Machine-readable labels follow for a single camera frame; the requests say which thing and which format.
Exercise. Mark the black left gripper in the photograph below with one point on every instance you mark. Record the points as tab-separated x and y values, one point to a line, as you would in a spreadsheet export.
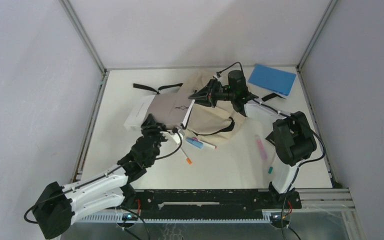
150	125

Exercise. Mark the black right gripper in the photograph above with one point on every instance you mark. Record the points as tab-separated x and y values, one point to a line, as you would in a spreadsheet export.
203	94

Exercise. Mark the grey hardcover book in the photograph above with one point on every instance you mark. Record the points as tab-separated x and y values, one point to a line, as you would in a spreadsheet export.
170	109

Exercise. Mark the beige canvas backpack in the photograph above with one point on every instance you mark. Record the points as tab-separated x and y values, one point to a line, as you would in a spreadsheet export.
211	125

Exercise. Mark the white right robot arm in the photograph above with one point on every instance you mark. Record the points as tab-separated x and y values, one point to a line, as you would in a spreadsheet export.
294	140

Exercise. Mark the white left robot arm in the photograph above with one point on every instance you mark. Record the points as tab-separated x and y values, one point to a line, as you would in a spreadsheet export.
60	206

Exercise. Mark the pink capped white marker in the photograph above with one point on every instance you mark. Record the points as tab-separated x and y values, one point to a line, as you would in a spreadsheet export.
209	145

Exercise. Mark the blue glue stick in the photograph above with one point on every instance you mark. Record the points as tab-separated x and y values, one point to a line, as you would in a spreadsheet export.
194	142

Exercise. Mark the orange capped white marker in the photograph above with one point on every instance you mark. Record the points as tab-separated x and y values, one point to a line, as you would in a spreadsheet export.
186	156

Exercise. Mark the blue notebook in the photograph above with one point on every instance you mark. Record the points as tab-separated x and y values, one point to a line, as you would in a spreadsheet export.
274	80

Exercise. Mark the black card with gold emblem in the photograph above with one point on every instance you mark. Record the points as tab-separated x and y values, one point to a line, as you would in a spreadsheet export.
271	139

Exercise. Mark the pink highlighter pen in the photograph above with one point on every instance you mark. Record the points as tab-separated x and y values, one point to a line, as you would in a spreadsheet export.
260	147

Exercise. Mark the teal capped white marker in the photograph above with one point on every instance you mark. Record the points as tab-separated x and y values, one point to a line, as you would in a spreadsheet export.
271	163

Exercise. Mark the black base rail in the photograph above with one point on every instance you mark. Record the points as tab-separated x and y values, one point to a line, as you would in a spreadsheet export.
209	204

